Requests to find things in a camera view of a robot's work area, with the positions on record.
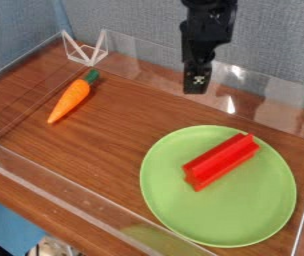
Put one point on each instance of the red rectangular block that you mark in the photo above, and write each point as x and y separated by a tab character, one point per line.
220	160

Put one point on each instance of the orange toy carrot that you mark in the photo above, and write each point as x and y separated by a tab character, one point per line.
72	97

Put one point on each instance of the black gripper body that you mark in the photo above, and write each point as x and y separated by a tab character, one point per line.
206	30

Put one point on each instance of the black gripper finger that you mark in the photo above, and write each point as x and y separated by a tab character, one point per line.
198	72

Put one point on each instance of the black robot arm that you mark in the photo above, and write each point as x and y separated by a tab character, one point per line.
208	2

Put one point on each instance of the green round plate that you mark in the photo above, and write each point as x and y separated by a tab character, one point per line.
236	212

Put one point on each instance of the clear acrylic enclosure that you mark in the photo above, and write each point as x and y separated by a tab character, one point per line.
69	174

